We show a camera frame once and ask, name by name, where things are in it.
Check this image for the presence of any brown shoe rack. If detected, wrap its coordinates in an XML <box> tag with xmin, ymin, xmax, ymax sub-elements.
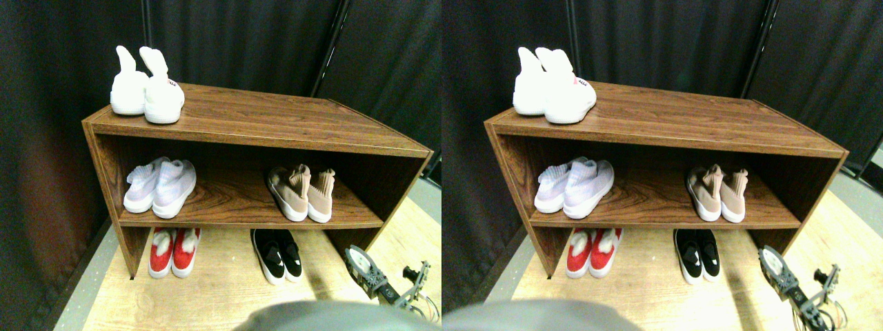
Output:
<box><xmin>484</xmin><ymin>81</ymin><xmax>849</xmax><ymax>279</ymax></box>
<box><xmin>82</xmin><ymin>83</ymin><xmax>434</xmax><ymax>279</ymax></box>

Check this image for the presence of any white shoe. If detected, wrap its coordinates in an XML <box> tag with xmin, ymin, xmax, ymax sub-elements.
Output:
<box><xmin>110</xmin><ymin>46</ymin><xmax>150</xmax><ymax>116</ymax></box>
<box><xmin>513</xmin><ymin>47</ymin><xmax>549</xmax><ymax>116</ymax></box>
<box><xmin>139</xmin><ymin>46</ymin><xmax>186</xmax><ymax>125</ymax></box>
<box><xmin>535</xmin><ymin>47</ymin><xmax>597</xmax><ymax>125</ymax></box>

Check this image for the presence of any black curtain pole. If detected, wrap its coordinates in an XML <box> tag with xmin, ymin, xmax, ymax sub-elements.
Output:
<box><xmin>422</xmin><ymin>148</ymin><xmax>442</xmax><ymax>185</ymax></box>
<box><xmin>141</xmin><ymin>0</ymin><xmax>154</xmax><ymax>59</ymax></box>
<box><xmin>309</xmin><ymin>0</ymin><xmax>353</xmax><ymax>97</ymax></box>
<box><xmin>740</xmin><ymin>0</ymin><xmax>781</xmax><ymax>99</ymax></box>

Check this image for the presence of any red shoe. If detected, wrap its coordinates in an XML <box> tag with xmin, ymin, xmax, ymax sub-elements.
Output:
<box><xmin>148</xmin><ymin>228</ymin><xmax>177</xmax><ymax>279</ymax></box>
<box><xmin>588</xmin><ymin>229</ymin><xmax>623</xmax><ymax>279</ymax></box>
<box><xmin>566</xmin><ymin>229</ymin><xmax>595</xmax><ymax>279</ymax></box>
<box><xmin>171</xmin><ymin>228</ymin><xmax>201</xmax><ymax>279</ymax></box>

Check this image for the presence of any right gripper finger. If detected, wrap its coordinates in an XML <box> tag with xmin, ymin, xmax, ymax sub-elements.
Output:
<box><xmin>758</xmin><ymin>245</ymin><xmax>800</xmax><ymax>301</ymax></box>
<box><xmin>344</xmin><ymin>245</ymin><xmax>388</xmax><ymax>299</ymax></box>

